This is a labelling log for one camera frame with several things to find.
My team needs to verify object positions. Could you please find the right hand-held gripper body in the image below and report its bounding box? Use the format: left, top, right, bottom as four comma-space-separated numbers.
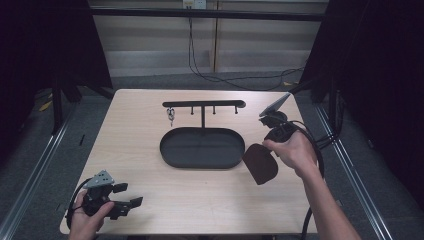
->
258, 92, 298, 143

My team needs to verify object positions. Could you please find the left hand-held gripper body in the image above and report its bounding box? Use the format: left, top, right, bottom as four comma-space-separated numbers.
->
81, 169, 133, 221

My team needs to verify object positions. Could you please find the brown leather key pouch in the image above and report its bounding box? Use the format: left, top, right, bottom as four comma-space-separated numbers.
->
241, 143, 279, 186

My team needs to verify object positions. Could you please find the black key rack with tray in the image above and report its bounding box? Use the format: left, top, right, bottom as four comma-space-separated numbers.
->
159, 99, 247, 170

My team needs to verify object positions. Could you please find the silver carabiner key ring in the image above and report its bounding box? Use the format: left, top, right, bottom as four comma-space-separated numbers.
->
166, 107, 176, 128

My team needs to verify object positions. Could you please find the person's right hand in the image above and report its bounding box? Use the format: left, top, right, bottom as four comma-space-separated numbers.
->
261, 130, 318, 179

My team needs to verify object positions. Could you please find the person's left hand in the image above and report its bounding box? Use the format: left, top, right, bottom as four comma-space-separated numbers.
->
68, 191, 116, 240

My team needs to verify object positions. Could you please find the black metal stand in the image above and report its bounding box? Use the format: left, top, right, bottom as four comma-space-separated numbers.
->
49, 74, 116, 135

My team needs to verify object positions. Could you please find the yellow floor scrap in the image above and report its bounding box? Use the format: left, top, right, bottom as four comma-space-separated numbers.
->
37, 99, 54, 113

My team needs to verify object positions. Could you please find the black curtain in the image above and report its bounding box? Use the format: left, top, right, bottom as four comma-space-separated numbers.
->
0, 0, 114, 161
293, 0, 424, 209

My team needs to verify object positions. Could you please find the left hand-held gripper cable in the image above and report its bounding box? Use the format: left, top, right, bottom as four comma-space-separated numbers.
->
65, 178, 93, 230

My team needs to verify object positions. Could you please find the hand-held gripper cable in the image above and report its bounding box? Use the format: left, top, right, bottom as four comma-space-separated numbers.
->
268, 114, 326, 240
65, 178, 93, 230

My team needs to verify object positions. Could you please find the right hand-held gripper cable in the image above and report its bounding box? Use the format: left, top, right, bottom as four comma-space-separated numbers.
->
268, 114, 326, 240

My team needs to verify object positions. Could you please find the bundle of black floor cables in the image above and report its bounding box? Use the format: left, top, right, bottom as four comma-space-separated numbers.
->
314, 132, 338, 151

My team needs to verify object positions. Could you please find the metal floor rail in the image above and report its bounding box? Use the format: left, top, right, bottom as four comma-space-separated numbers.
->
0, 102, 80, 240
314, 103, 395, 240

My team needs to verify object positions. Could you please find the black wall cable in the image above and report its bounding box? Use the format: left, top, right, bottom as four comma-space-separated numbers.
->
187, 16, 306, 92

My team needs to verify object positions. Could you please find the black horizontal frame bar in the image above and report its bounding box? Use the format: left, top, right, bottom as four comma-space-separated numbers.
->
89, 7, 327, 23

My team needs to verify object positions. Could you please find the white wall outlet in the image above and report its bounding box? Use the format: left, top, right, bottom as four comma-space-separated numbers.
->
182, 0, 208, 10

